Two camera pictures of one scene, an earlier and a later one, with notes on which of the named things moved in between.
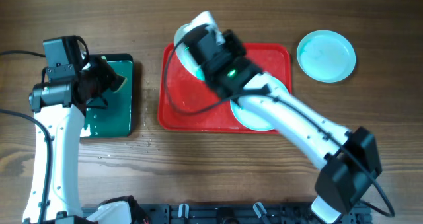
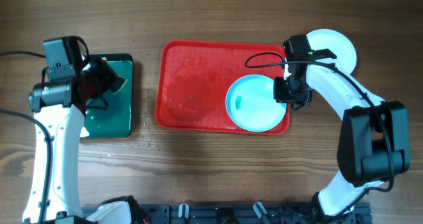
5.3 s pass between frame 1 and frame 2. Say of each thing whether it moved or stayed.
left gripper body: stayed
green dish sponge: stayed
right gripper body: moved
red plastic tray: stayed
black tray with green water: stayed
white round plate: moved
